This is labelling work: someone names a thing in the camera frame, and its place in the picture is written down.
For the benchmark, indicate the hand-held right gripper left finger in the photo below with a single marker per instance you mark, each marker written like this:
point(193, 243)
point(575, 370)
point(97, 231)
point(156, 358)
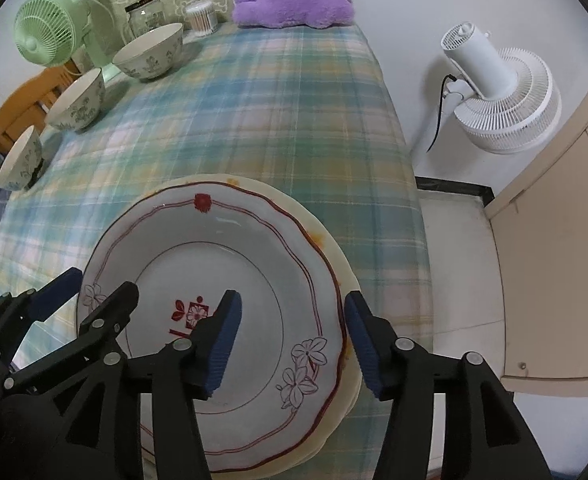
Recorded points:
point(223, 340)

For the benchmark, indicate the glass jar with dark lid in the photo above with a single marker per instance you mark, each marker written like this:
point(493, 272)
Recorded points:
point(146, 17)

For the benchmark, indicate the large yellow floral plate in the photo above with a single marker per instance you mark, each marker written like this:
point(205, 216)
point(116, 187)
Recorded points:
point(336, 262)

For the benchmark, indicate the clear glass cup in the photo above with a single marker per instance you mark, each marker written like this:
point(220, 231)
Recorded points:
point(81, 57)

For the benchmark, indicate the white standing fan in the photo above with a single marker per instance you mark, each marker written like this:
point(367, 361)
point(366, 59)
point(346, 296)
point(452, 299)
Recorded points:
point(479, 60)

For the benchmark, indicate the plaid tablecloth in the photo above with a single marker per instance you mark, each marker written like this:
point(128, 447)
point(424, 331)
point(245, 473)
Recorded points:
point(274, 125)

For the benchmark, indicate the clear cotton swab container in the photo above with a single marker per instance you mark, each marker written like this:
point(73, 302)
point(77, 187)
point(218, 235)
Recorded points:
point(201, 17)

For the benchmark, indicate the purple plush cushion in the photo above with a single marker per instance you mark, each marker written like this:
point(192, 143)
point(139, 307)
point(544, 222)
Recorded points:
point(294, 0)

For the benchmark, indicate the white red-trimmed plate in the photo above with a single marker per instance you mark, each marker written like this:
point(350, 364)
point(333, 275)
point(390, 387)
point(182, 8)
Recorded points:
point(274, 270)

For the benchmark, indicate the grey floral bowl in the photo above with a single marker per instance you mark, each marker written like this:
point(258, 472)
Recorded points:
point(21, 160)
point(78, 102)
point(151, 52)

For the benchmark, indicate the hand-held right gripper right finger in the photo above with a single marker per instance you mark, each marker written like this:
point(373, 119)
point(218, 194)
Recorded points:
point(361, 340)

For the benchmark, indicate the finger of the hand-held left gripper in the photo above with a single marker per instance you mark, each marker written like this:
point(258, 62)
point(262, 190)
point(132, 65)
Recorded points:
point(118, 305)
point(63, 285)

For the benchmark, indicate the beige door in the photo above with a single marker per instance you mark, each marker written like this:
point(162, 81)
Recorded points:
point(559, 260)

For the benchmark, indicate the green desk fan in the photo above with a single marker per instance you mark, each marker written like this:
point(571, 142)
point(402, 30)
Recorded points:
point(43, 25)

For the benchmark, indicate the wooden chair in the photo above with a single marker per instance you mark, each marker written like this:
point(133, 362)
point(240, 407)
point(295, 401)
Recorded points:
point(18, 105)

